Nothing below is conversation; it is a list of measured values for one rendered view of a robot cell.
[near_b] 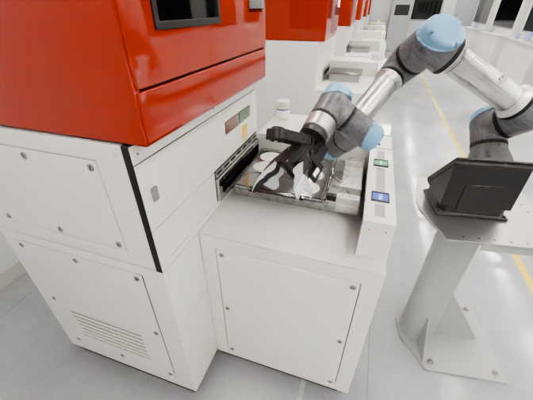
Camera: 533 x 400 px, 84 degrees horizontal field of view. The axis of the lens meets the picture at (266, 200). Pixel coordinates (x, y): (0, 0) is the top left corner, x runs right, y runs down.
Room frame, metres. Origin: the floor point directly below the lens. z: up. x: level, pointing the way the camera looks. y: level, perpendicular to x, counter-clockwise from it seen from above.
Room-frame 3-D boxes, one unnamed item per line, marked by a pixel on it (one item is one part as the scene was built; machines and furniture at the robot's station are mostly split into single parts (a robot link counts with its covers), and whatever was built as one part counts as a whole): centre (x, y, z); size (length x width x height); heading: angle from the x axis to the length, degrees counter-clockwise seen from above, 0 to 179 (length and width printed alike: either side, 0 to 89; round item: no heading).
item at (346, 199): (0.89, -0.30, 0.89); 0.08 x 0.03 x 0.03; 72
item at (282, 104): (1.61, -0.09, 1.01); 0.07 x 0.07 x 0.10
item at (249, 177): (1.11, -0.09, 0.90); 0.34 x 0.34 x 0.01; 72
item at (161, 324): (1.11, 0.51, 0.41); 0.82 x 0.71 x 0.82; 162
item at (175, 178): (1.00, 0.18, 1.02); 0.82 x 0.03 x 0.40; 162
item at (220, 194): (1.16, 0.11, 0.89); 0.44 x 0.02 x 0.10; 162
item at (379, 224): (0.93, -0.41, 0.89); 0.55 x 0.09 x 0.14; 162
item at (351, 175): (1.04, -0.35, 0.87); 0.36 x 0.08 x 0.03; 162
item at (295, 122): (1.44, -0.30, 0.89); 0.62 x 0.35 x 0.14; 72
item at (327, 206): (0.98, -0.11, 0.84); 0.50 x 0.02 x 0.03; 72
